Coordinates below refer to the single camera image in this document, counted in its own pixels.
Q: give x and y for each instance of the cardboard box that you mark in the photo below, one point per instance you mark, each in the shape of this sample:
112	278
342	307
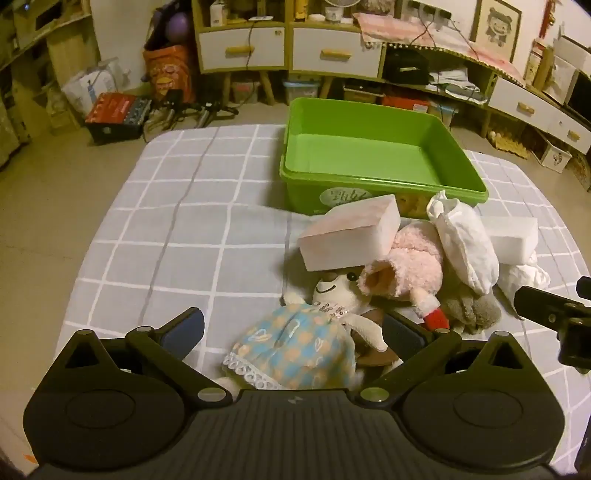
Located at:
362	96

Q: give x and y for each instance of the clear storage box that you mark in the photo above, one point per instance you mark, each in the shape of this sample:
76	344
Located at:
244	92

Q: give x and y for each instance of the yellow bottle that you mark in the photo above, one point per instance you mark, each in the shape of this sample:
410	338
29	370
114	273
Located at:
302	9

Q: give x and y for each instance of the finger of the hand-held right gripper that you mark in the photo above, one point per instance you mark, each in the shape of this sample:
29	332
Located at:
585	287
545	309

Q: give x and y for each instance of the white crumpled cloth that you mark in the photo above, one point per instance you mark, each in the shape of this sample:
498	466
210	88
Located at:
521	277

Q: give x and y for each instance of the black tripod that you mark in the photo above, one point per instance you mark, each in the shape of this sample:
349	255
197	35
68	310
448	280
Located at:
203	110

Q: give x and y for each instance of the egg carton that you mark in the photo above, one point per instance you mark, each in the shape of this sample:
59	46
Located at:
508	143

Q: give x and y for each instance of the light wooden shelf unit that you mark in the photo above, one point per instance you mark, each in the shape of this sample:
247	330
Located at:
69	50

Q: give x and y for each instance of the clear box with blue lid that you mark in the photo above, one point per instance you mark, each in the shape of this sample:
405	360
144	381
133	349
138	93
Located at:
302	92

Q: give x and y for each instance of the doll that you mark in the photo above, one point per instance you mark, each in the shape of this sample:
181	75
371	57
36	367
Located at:
286	341

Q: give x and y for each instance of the black bag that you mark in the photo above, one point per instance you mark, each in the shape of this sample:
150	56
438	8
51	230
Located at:
406	67

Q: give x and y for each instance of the white cloth pouch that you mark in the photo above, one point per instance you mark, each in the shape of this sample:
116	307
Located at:
466	244

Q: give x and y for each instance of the framed cartoon girl picture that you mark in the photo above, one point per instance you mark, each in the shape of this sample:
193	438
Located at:
496	27

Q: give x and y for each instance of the wooden cabinet unit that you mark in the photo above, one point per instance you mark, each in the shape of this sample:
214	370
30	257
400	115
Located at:
287	27

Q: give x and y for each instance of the green plastic bin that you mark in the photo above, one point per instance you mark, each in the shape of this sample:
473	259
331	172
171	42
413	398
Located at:
360	152

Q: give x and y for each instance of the pink cloth runner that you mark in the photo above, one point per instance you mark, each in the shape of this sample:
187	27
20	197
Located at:
406	32

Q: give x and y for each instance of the white cabinet drawer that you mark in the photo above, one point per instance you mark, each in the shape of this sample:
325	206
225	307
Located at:
561	127
221	60
508	99
314	41

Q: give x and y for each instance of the purple ball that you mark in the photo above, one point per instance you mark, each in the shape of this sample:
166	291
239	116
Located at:
178	25

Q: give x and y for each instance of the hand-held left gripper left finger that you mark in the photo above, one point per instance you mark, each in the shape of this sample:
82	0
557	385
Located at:
182	334

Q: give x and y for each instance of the white sponge block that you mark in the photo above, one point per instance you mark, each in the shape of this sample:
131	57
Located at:
512	235

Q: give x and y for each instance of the orange printed bag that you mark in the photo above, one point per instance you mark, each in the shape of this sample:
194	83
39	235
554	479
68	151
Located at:
168	69

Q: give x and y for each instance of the pink sponge block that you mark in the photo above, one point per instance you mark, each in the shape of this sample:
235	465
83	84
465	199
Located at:
346	240

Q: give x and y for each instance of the white microwave oven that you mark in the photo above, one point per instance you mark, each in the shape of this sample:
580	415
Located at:
579	94

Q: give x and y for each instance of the red and black box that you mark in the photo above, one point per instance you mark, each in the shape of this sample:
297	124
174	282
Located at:
115	115

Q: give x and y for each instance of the white plastic bag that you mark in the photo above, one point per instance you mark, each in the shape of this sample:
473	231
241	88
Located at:
90	85

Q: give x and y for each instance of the grey checked bed sheet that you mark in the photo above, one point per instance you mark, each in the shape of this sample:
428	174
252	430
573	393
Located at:
184	230

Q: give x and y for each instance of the grey plush toy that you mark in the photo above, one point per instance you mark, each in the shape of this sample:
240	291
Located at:
475	314

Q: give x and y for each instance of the stack of folded cloths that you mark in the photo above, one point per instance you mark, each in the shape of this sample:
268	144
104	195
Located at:
457	83

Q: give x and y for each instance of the santa plush toy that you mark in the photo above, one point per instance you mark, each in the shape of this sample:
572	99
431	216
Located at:
415	258

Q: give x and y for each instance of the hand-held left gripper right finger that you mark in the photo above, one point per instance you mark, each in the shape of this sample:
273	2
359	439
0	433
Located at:
404	339

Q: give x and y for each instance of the white printed box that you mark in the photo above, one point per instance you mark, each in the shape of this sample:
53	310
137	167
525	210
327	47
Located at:
554	157

